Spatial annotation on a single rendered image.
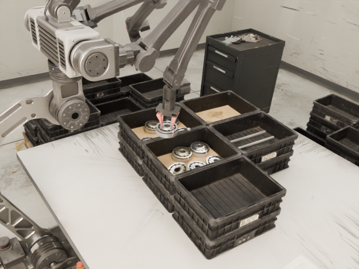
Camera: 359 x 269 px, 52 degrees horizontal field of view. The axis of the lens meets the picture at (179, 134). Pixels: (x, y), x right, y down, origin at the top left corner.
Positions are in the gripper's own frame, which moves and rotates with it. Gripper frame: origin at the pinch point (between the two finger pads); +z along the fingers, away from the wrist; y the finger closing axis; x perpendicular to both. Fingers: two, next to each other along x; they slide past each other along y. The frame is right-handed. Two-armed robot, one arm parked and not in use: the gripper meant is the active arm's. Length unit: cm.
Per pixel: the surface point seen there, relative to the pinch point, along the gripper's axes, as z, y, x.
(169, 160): 22.3, -1.8, -3.1
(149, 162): 20.0, 6.3, 4.7
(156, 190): 30.7, 0.1, 11.1
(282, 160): 27, -60, -31
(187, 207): 21.1, -18.0, 28.8
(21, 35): 48, 218, -209
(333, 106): 53, -111, -174
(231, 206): 22.4, -36.3, 20.5
